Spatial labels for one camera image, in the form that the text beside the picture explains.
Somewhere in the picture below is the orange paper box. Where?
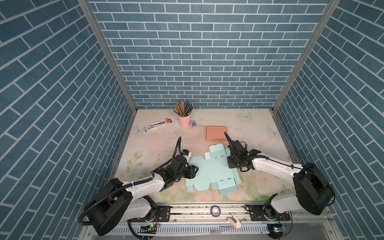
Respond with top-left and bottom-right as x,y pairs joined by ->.
206,126 -> 227,143

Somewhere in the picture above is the light blue paper box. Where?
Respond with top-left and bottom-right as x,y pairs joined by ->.
186,143 -> 242,195

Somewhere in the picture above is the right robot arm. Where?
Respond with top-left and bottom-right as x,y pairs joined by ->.
224,133 -> 336,221

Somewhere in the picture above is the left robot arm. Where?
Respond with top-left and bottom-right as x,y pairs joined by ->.
78,155 -> 199,236

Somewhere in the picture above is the white pen box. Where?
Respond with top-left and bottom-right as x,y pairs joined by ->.
145,118 -> 173,132

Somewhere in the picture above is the small blue stapler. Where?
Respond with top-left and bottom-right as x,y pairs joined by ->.
190,120 -> 197,128

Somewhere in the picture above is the purple tape roll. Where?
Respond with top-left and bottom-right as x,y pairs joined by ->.
210,205 -> 221,218

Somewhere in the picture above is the pink pencil cup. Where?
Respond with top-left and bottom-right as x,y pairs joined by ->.
179,116 -> 191,128

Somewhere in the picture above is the bundle of coloured pencils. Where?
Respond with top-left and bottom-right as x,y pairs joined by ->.
173,101 -> 194,117

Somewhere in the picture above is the white pink clip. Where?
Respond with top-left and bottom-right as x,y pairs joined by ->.
227,214 -> 242,229

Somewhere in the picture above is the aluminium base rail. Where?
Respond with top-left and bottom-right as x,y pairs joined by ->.
102,202 -> 343,240

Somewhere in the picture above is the right black cable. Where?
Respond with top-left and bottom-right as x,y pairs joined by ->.
233,143 -> 336,208

